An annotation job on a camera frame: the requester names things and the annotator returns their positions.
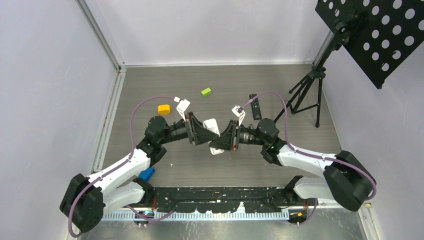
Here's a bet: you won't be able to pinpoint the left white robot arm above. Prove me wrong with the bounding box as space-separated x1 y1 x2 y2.
59 112 220 238

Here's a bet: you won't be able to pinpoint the white remote control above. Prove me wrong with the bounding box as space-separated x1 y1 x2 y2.
202 118 224 155

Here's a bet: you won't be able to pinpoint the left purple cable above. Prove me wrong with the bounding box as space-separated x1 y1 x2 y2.
67 96 181 239

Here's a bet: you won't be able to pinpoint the blue green toy brick stack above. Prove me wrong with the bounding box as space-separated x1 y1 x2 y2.
137 167 156 182

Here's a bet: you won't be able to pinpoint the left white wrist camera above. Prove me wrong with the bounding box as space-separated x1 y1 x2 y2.
173 96 191 121

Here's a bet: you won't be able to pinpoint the black perforated panel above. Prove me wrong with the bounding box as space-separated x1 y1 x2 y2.
315 0 424 89

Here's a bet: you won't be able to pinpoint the green block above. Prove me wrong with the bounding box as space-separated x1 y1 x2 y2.
200 87 212 97

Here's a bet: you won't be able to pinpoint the black remote control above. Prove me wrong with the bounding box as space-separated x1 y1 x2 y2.
249 93 262 120

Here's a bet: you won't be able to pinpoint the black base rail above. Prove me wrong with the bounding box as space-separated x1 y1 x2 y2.
130 186 315 214

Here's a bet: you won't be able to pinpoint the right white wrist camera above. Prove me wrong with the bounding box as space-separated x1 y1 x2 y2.
231 105 246 126

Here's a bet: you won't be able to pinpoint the orange yellow block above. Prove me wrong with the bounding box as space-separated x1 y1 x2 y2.
157 104 172 115

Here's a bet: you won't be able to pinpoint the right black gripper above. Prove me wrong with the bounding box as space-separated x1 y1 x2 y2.
210 120 268 152

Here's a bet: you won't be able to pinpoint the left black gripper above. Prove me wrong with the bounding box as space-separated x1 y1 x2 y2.
159 112 219 146

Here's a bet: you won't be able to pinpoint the aluminium frame post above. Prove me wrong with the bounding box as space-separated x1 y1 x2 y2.
75 0 124 73

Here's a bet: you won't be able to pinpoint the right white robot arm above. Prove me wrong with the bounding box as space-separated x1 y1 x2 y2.
209 118 377 212

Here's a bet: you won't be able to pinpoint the black tripod stand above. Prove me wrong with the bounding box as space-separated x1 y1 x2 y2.
273 31 339 128

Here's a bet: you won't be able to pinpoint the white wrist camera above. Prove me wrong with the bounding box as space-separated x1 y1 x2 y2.
231 105 246 126
173 96 191 121

